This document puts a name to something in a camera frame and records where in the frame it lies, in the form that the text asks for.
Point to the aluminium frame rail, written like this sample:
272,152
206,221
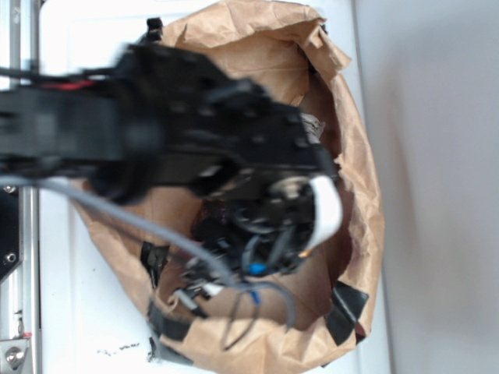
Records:
20,290

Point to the black tape strip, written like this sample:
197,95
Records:
154,259
342,321

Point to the black tape strip left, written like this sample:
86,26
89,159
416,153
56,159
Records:
154,259

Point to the crumpled white paper ball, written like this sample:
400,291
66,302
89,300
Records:
313,126

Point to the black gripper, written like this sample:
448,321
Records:
271,194

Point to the brown paper bag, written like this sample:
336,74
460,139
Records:
287,48

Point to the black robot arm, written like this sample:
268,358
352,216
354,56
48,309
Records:
169,117

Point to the black tape strip right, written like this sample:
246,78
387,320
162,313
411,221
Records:
342,321

